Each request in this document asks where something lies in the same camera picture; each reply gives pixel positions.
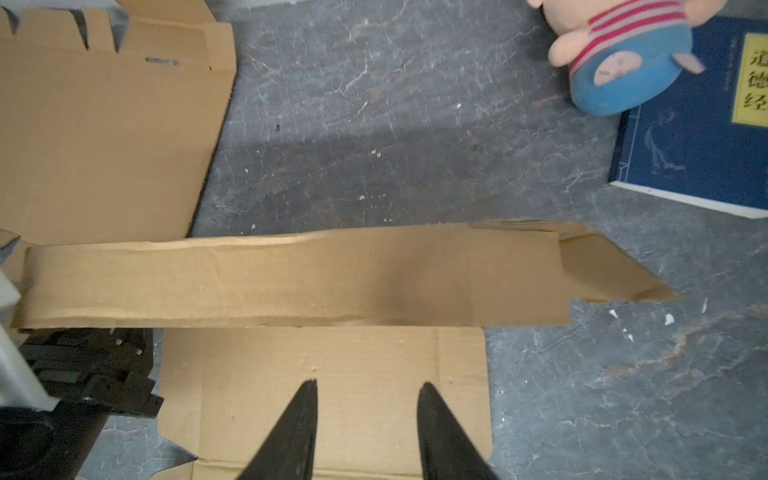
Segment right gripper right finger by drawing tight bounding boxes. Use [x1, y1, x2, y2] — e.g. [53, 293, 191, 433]
[417, 382, 498, 480]

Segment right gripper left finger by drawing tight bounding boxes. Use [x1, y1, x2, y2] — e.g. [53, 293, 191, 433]
[237, 379, 318, 480]

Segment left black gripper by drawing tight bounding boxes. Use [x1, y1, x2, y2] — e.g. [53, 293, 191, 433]
[20, 328, 163, 418]

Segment brown cardboard box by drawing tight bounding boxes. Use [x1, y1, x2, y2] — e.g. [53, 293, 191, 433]
[12, 220, 675, 479]

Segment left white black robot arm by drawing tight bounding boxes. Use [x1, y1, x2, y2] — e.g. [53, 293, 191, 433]
[1, 328, 163, 479]

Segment flat brown cardboard sheet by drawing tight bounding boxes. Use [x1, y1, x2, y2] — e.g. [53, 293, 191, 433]
[1, 1, 236, 245]

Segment dark blue book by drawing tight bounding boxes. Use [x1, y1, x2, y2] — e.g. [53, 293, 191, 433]
[608, 16, 767, 219]

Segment plush doll striped shirt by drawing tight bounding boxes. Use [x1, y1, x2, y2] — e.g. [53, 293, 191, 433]
[527, 0, 726, 116]

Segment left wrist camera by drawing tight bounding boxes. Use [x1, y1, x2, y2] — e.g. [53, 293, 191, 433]
[0, 233, 60, 414]

